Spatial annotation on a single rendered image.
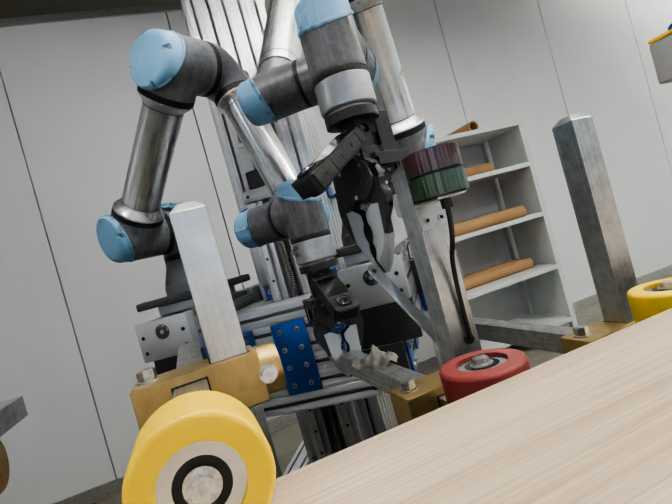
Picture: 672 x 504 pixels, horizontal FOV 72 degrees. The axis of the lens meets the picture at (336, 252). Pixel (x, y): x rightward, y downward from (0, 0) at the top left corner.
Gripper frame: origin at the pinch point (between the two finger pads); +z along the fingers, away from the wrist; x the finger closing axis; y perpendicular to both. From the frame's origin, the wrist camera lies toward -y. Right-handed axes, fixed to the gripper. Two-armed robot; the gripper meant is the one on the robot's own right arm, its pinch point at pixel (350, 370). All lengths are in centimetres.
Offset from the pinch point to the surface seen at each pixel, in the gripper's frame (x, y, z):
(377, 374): 1.4, -17.3, -2.9
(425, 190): -1.5, -38.1, -25.0
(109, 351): 74, 228, 2
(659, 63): -52, -29, -36
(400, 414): 4.9, -31.2, -2.1
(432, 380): 0.3, -31.7, -4.5
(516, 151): -220, 194, -53
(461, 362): 0.6, -39.6, -8.0
